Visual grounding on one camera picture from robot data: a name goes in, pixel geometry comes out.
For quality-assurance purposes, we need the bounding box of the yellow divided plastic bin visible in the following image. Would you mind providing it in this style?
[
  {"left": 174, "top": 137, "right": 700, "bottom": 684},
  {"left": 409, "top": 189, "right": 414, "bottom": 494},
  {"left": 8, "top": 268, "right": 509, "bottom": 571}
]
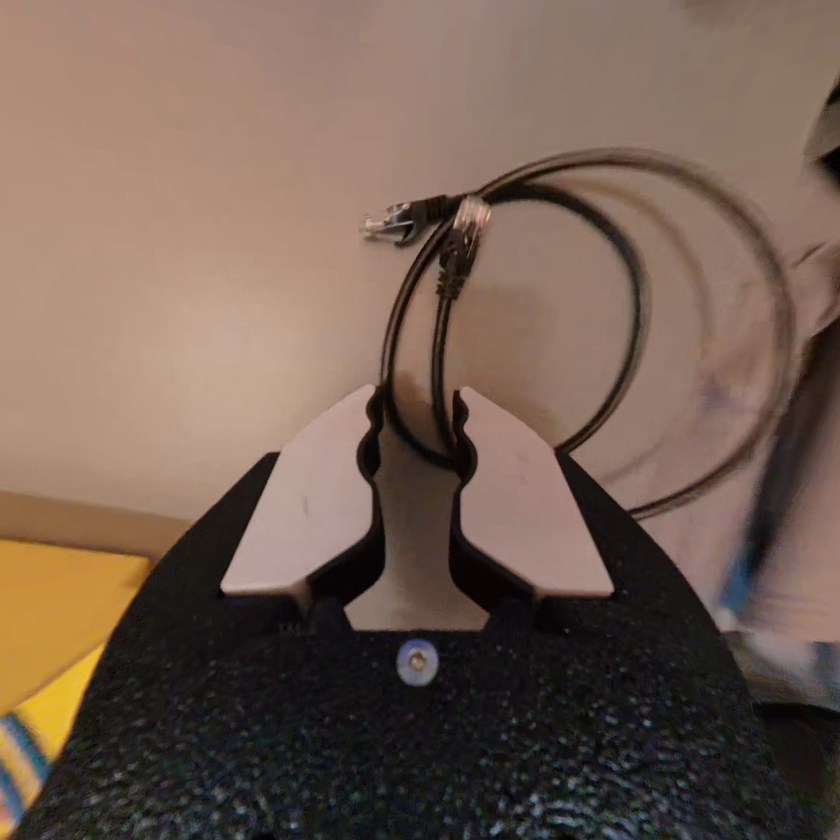
[{"left": 0, "top": 537, "right": 153, "bottom": 840}]

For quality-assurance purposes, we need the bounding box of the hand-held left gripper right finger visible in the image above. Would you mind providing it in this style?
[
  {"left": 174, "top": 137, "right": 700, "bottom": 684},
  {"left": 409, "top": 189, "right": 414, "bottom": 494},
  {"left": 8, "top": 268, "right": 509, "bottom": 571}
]
[{"left": 450, "top": 386, "right": 616, "bottom": 601}]

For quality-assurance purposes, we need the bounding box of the grey desk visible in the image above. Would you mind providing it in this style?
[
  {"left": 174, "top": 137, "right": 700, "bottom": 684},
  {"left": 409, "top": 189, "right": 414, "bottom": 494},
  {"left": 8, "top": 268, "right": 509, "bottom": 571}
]
[{"left": 0, "top": 0, "right": 840, "bottom": 647}]

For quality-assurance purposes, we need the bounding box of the black ethernet cable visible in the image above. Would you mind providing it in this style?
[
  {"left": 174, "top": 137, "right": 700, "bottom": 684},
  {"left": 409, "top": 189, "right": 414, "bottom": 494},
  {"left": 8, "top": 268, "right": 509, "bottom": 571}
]
[{"left": 360, "top": 147, "right": 798, "bottom": 521}]

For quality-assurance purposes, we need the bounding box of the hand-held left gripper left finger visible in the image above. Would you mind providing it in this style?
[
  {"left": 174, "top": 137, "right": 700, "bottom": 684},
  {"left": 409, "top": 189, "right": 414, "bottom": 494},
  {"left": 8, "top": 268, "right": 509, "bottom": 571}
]
[{"left": 220, "top": 385, "right": 385, "bottom": 608}]

